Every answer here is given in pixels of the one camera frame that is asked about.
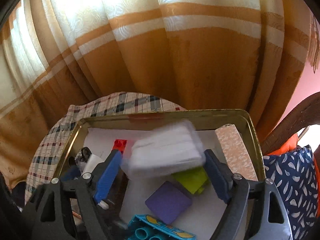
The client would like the white power adapter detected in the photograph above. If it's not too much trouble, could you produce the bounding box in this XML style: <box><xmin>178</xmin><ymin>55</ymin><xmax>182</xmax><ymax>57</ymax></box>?
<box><xmin>81</xmin><ymin>154</ymin><xmax>105</xmax><ymax>175</ymax></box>

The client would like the blue printed cushion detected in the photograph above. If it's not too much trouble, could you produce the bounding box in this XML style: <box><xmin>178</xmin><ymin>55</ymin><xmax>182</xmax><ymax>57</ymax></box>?
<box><xmin>262</xmin><ymin>145</ymin><xmax>320</xmax><ymax>233</ymax></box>

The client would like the beige and orange curtain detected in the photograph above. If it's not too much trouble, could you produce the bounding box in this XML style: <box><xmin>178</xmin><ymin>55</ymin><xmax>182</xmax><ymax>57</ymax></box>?
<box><xmin>0</xmin><ymin>0</ymin><xmax>320</xmax><ymax>188</ymax></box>

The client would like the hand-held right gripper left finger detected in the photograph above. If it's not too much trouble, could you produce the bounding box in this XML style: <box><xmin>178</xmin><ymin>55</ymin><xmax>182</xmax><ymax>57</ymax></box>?
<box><xmin>24</xmin><ymin>149</ymin><xmax>123</xmax><ymax>240</ymax></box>

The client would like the plaid tablecloth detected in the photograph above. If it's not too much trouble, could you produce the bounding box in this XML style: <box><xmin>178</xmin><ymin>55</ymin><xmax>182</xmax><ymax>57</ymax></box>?
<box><xmin>25</xmin><ymin>92</ymin><xmax>187</xmax><ymax>204</ymax></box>

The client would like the grey floral pouch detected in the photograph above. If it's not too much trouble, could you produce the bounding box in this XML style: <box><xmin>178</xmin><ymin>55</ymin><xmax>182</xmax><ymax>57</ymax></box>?
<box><xmin>67</xmin><ymin>147</ymin><xmax>92</xmax><ymax>173</ymax></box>

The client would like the teal building block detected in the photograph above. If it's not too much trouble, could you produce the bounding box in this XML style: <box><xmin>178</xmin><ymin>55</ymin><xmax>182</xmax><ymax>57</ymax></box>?
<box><xmin>127</xmin><ymin>214</ymin><xmax>197</xmax><ymax>240</ymax></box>

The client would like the white cardboard box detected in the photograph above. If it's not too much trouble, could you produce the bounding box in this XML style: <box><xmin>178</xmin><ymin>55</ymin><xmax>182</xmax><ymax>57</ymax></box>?
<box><xmin>215</xmin><ymin>124</ymin><xmax>258</xmax><ymax>182</ymax></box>

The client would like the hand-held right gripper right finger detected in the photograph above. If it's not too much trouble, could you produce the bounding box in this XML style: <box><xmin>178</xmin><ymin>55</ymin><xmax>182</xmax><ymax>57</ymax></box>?
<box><xmin>204</xmin><ymin>149</ymin><xmax>293</xmax><ymax>240</ymax></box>

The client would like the white paper liner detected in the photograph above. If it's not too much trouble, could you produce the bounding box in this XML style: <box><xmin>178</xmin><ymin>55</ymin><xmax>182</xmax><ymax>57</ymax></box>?
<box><xmin>82</xmin><ymin>127</ymin><xmax>230</xmax><ymax>240</ymax></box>

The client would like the red building block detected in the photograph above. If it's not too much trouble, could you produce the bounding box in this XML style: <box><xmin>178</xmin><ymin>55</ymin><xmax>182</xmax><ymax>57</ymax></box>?
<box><xmin>112</xmin><ymin>139</ymin><xmax>129</xmax><ymax>155</ymax></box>

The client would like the green building block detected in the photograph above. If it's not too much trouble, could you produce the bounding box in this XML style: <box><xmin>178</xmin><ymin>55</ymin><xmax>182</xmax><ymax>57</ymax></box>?
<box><xmin>172</xmin><ymin>166</ymin><xmax>210</xmax><ymax>195</ymax></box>

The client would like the clear plastic box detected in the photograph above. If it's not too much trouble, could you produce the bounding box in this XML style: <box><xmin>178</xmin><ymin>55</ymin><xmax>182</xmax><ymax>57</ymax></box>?
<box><xmin>121</xmin><ymin>120</ymin><xmax>207</xmax><ymax>180</ymax></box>

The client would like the purple block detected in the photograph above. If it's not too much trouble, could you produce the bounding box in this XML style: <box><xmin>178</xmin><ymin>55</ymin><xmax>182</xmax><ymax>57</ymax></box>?
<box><xmin>145</xmin><ymin>181</ymin><xmax>193</xmax><ymax>225</ymax></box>

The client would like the golden tin box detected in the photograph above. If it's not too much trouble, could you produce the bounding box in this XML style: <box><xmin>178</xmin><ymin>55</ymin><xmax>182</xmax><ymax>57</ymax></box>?
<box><xmin>51</xmin><ymin>109</ymin><xmax>266</xmax><ymax>240</ymax></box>

